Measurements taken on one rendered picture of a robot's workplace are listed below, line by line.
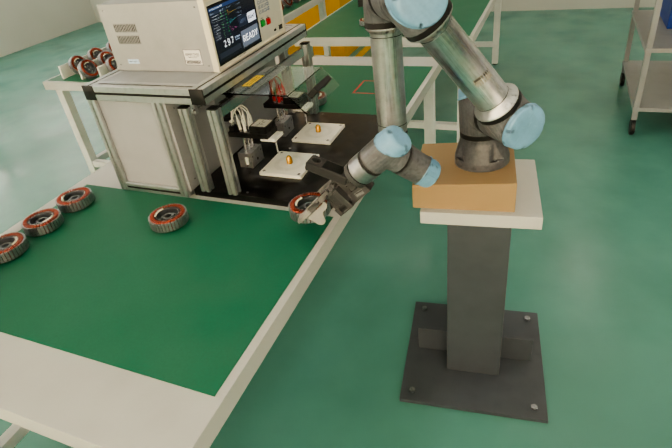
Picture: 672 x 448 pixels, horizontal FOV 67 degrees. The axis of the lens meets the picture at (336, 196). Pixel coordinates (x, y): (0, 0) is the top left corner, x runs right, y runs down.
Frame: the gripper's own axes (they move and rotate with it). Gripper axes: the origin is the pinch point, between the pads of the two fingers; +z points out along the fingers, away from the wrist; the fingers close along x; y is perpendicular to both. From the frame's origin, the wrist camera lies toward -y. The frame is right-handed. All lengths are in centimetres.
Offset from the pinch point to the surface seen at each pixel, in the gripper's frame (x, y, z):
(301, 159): 30.8, -8.8, 14.5
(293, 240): -6.9, 3.4, 6.1
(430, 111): 141, 26, 22
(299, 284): -21.4, 9.9, 0.7
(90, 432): -68, -5, 15
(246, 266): -19.6, -1.7, 11.3
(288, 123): 52, -21, 24
